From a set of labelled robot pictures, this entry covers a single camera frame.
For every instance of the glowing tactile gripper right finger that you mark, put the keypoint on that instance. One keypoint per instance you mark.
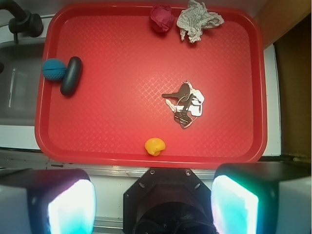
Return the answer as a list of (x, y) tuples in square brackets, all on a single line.
[(262, 198)]

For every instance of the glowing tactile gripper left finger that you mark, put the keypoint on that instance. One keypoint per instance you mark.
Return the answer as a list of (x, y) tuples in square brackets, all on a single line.
[(56, 201)]

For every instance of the dark green plastic pickle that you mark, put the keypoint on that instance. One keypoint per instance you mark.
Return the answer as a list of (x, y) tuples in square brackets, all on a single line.
[(71, 77)]

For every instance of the grey sink basin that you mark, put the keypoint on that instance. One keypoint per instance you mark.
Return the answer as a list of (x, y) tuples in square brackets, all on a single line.
[(20, 69)]

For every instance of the yellow plastic toy piece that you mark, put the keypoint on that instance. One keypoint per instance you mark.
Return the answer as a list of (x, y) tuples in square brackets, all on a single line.
[(154, 146)]

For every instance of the bunch of keys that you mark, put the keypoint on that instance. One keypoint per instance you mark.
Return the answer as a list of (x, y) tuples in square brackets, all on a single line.
[(186, 104)]

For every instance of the blue textured ball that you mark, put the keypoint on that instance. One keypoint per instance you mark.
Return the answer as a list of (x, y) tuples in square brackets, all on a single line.
[(53, 69)]

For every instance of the red plastic tray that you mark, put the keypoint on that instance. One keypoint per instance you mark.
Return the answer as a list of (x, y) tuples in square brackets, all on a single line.
[(127, 66)]

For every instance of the black faucet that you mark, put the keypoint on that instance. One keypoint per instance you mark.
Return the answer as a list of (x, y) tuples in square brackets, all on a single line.
[(23, 21)]

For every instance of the crumpled grey paper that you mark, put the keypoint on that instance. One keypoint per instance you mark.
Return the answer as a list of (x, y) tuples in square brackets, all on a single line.
[(195, 19)]

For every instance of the crumpled red paper ball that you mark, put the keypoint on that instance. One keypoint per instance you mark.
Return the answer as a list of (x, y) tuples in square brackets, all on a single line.
[(161, 18)]

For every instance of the black octagonal mount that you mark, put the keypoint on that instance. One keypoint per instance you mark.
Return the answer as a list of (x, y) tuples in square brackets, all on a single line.
[(168, 201)]

